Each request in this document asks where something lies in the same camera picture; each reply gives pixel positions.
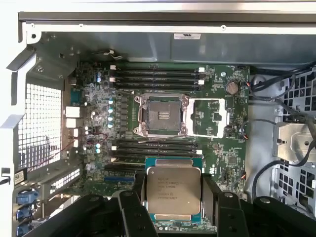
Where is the green motherboard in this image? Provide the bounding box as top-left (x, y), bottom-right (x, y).
top-left (71, 61), bottom-right (250, 199)

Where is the silver square CPU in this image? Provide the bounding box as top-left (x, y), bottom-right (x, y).
top-left (144, 158), bottom-right (204, 223)

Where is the blue expansion slot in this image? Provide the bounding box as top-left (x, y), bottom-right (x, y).
top-left (103, 176), bottom-right (136, 183)

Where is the wire locking lever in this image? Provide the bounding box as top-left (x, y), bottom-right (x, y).
top-left (137, 135), bottom-right (190, 144)
top-left (115, 89), bottom-right (185, 97)

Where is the perforated metal disk cage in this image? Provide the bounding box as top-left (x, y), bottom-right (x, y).
top-left (248, 66), bottom-right (316, 223)

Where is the round coin battery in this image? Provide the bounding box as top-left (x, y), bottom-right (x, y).
top-left (225, 81), bottom-right (239, 95)

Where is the silver metal bracket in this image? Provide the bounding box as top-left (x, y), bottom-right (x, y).
top-left (272, 120), bottom-right (316, 164)

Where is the thin red wire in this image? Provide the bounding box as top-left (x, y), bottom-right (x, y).
top-left (26, 132), bottom-right (109, 171)

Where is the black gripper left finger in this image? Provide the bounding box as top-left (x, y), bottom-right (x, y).
top-left (22, 170), bottom-right (158, 237)

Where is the thin black wire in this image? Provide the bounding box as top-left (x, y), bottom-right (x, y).
top-left (251, 159), bottom-right (290, 198)

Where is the blue card retainer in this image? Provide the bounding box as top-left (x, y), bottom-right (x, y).
top-left (15, 209), bottom-right (33, 223)
top-left (15, 188), bottom-right (40, 206)
top-left (15, 223), bottom-right (33, 237)

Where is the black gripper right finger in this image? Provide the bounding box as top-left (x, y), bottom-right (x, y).
top-left (201, 172), bottom-right (316, 237)

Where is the thick black cable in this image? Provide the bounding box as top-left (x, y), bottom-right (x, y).
top-left (271, 97), bottom-right (316, 169)

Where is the thin white wire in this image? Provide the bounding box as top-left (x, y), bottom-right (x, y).
top-left (94, 49), bottom-right (123, 60)

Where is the black expansion slot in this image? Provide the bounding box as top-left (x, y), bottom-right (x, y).
top-left (104, 164), bottom-right (146, 172)

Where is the CPU socket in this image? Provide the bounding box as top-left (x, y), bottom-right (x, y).
top-left (134, 93), bottom-right (190, 137)

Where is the white case sticker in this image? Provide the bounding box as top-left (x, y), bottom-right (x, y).
top-left (172, 33), bottom-right (201, 40)

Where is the small service tag sticker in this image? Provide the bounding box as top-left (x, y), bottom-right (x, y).
top-left (14, 170), bottom-right (26, 185)

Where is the black PC case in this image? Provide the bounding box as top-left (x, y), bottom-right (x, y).
top-left (0, 11), bottom-right (316, 237)

